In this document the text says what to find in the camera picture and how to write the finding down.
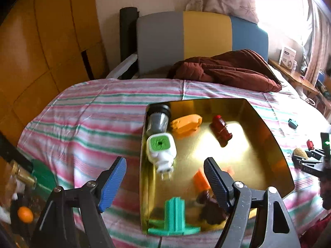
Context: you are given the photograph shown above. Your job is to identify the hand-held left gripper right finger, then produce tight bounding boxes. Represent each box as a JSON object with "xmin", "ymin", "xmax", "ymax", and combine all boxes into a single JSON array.
[{"xmin": 203, "ymin": 157, "xmax": 302, "ymax": 248}]

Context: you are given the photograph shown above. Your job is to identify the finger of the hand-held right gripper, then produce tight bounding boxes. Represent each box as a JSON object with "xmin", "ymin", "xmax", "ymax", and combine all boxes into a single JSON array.
[
  {"xmin": 292, "ymin": 154, "xmax": 324, "ymax": 171},
  {"xmin": 305, "ymin": 148, "xmax": 327, "ymax": 160}
]

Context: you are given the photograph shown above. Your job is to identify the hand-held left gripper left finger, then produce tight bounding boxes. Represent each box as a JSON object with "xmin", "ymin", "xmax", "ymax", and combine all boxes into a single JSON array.
[{"xmin": 31, "ymin": 156, "xmax": 127, "ymax": 248}]

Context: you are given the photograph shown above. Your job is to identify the yellow oval toy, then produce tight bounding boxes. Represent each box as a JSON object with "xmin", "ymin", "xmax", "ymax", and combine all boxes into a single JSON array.
[{"xmin": 292, "ymin": 148, "xmax": 309, "ymax": 161}]

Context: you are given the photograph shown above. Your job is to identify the brown toy rake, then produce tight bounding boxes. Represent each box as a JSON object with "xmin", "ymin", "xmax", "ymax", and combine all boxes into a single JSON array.
[{"xmin": 196, "ymin": 190, "xmax": 229, "ymax": 225}]

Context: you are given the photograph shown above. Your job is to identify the gold metal tray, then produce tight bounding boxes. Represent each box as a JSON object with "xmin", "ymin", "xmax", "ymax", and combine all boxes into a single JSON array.
[{"xmin": 139, "ymin": 98, "xmax": 295, "ymax": 235}]

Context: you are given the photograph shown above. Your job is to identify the green plastic toy piece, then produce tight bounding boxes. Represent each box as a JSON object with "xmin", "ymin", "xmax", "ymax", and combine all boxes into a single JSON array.
[{"xmin": 147, "ymin": 197, "xmax": 201, "ymax": 236}]

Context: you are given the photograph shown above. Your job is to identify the red toy bottle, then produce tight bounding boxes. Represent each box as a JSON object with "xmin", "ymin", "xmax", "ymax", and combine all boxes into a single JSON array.
[{"xmin": 211, "ymin": 115, "xmax": 233, "ymax": 146}]

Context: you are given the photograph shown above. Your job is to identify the orange hot dog toy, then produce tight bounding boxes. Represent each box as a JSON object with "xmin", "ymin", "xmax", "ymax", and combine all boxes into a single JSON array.
[{"xmin": 170, "ymin": 114, "xmax": 203, "ymax": 139}]

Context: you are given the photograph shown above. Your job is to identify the white green plug-in device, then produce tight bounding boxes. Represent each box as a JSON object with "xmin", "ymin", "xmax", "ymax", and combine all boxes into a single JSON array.
[{"xmin": 146, "ymin": 132, "xmax": 177, "ymax": 181}]

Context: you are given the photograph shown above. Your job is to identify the red clothing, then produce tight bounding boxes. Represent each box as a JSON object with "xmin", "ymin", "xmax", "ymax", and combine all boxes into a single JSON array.
[{"xmin": 301, "ymin": 212, "xmax": 331, "ymax": 248}]

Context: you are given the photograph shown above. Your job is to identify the white pillow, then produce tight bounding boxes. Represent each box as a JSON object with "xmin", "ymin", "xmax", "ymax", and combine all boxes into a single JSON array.
[{"xmin": 269, "ymin": 66, "xmax": 302, "ymax": 99}]

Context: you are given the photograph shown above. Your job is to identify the striped bed sheet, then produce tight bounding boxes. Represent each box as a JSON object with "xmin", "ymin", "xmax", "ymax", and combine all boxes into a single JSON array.
[{"xmin": 17, "ymin": 79, "xmax": 331, "ymax": 248}]

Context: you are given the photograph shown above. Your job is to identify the grey black cylinder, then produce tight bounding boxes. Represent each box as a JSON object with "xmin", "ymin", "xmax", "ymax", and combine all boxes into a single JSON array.
[{"xmin": 146, "ymin": 104, "xmax": 171, "ymax": 136}]

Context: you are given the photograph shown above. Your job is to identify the wooden desk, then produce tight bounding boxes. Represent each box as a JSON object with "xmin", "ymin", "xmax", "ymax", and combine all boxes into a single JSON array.
[{"xmin": 268, "ymin": 58, "xmax": 319, "ymax": 95}]

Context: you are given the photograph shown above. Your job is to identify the brass fitting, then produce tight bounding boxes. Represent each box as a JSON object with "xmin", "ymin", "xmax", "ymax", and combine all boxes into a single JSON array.
[{"xmin": 9, "ymin": 161, "xmax": 37, "ymax": 186}]

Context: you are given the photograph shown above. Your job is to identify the orange ball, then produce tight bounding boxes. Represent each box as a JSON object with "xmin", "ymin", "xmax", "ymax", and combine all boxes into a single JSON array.
[{"xmin": 17, "ymin": 207, "xmax": 34, "ymax": 223}]

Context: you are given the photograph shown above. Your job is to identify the white cardboard box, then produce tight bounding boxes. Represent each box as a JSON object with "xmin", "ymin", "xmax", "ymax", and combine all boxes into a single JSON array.
[{"xmin": 279, "ymin": 46, "xmax": 297, "ymax": 69}]

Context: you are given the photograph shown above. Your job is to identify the brown quilt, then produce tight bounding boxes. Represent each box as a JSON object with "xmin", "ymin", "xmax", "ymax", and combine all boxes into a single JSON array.
[{"xmin": 168, "ymin": 49, "xmax": 282, "ymax": 93}]

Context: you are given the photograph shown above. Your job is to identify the pink patterned curtain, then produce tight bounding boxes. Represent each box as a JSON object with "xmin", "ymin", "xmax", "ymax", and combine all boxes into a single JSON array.
[{"xmin": 302, "ymin": 0, "xmax": 331, "ymax": 78}]

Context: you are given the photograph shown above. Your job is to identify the grey yellow blue headboard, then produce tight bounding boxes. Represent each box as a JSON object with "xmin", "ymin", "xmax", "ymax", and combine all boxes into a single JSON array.
[{"xmin": 136, "ymin": 11, "xmax": 269, "ymax": 76}]

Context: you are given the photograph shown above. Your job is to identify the black rolled mat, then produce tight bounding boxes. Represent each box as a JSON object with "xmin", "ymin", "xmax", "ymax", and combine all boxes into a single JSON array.
[{"xmin": 119, "ymin": 7, "xmax": 139, "ymax": 62}]

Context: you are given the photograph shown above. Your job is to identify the wooden wardrobe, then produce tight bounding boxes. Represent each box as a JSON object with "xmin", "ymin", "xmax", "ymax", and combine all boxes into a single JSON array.
[{"xmin": 0, "ymin": 0, "xmax": 109, "ymax": 145}]

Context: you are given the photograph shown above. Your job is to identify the white bed rail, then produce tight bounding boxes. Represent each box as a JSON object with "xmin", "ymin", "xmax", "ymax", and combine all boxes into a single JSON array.
[{"xmin": 106, "ymin": 53, "xmax": 137, "ymax": 79}]

